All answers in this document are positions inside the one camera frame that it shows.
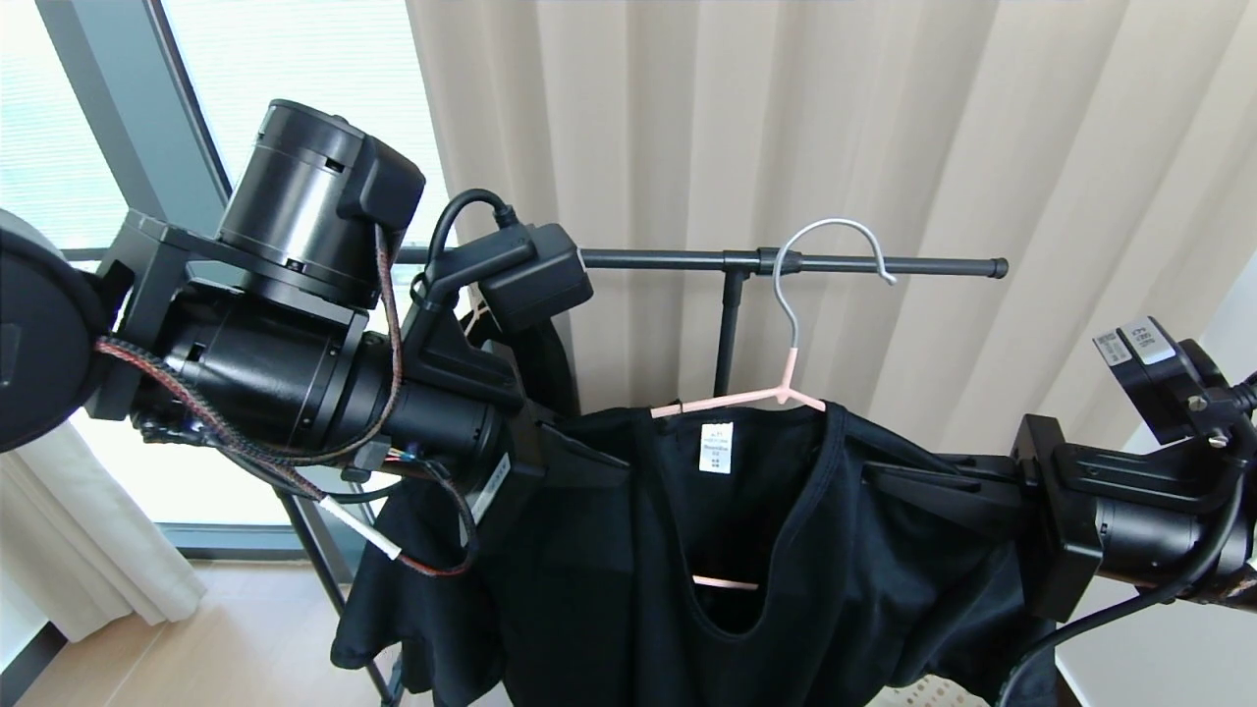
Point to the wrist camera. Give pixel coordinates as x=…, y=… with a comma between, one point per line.
x=530, y=280
x=1159, y=383

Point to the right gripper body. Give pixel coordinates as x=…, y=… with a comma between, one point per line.
x=1149, y=535

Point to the beige curtain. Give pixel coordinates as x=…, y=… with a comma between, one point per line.
x=79, y=550
x=835, y=118

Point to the white laundry basket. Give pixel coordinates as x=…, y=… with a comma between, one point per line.
x=933, y=695

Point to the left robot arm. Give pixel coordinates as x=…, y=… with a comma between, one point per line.
x=275, y=383

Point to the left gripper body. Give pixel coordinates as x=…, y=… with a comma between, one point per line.
x=452, y=432

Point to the black garment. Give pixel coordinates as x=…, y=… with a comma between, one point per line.
x=609, y=589

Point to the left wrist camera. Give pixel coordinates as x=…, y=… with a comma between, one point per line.
x=530, y=280

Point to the black clothes rack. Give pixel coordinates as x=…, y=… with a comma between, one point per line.
x=884, y=265

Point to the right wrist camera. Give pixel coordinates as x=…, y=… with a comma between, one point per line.
x=1159, y=383

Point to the black shorts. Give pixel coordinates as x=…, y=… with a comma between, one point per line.
x=550, y=363

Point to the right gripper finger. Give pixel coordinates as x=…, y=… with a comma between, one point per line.
x=972, y=506

